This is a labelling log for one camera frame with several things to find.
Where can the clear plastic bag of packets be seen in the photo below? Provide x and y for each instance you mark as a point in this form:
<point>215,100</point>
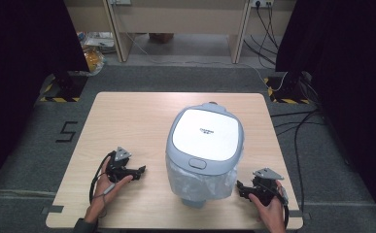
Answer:
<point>98,40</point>

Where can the grey and white trash can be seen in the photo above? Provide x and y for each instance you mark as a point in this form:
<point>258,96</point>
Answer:
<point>206,137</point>

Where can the clear plastic trash bag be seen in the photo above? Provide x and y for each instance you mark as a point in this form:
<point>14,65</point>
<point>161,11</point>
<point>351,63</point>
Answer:
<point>201,184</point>

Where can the black stand base striped tape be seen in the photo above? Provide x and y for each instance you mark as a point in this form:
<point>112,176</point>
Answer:
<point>287,89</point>
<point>66,87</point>

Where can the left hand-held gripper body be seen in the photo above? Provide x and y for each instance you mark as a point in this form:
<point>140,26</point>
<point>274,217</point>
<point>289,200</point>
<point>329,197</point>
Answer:
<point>117,166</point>

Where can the white wall socket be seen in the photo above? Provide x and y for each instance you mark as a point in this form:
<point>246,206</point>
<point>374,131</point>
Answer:
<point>261,3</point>

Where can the yellow plastic bag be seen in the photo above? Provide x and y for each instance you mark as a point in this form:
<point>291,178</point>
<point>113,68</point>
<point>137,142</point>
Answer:
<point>94,59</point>

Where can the dark curtain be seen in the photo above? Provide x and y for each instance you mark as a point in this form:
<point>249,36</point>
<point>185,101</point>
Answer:
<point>347,81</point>

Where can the person's right hand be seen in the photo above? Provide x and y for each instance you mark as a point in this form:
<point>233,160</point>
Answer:
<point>271,215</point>

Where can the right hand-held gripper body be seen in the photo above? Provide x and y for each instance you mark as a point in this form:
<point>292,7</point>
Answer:
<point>266,186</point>

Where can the beige wooden desk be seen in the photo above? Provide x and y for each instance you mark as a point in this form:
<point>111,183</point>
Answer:
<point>179,19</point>

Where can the person's left hand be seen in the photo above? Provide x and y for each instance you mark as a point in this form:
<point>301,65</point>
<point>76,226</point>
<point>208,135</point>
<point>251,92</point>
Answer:
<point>106,189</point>

